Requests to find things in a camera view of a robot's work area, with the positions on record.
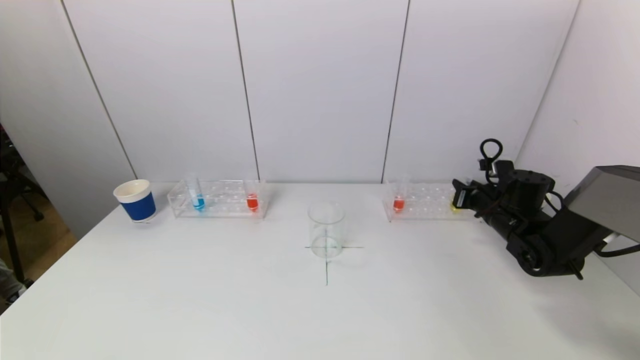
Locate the test tube with blue pigment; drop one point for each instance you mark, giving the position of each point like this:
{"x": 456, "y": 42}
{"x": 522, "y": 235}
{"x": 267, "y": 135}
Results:
{"x": 198, "y": 202}

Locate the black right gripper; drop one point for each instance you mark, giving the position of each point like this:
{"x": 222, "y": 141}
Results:
{"x": 463, "y": 198}

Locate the test tube with yellow pigment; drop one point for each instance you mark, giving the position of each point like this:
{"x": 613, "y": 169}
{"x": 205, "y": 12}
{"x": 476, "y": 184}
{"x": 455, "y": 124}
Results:
{"x": 454, "y": 207}

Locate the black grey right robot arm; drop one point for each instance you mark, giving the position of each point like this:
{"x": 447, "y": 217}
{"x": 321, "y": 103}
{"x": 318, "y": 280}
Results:
{"x": 537, "y": 255}

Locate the clear acrylic test tube rack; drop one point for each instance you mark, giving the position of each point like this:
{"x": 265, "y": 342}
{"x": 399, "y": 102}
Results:
{"x": 425, "y": 205}
{"x": 225, "y": 205}

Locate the blue white paper cup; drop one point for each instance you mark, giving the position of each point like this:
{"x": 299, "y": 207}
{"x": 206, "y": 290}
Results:
{"x": 137, "y": 205}

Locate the test tube with red pigment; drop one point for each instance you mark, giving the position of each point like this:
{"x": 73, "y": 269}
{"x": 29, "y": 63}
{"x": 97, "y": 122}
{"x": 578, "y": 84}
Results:
{"x": 398, "y": 204}
{"x": 252, "y": 202}

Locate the black wheeled stand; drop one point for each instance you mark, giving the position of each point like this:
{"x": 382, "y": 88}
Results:
{"x": 10, "y": 200}

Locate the clear glass beaker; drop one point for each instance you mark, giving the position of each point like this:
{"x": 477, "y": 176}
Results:
{"x": 326, "y": 235}

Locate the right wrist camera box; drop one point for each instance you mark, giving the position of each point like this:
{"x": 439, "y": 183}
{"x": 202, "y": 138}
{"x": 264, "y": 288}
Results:
{"x": 502, "y": 167}

